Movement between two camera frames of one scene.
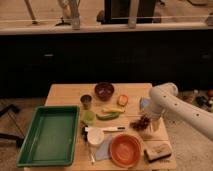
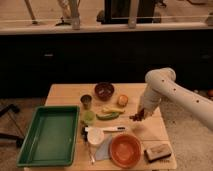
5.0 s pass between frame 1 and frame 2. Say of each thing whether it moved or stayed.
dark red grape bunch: moved
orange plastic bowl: stayed
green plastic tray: stayed
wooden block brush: stayed
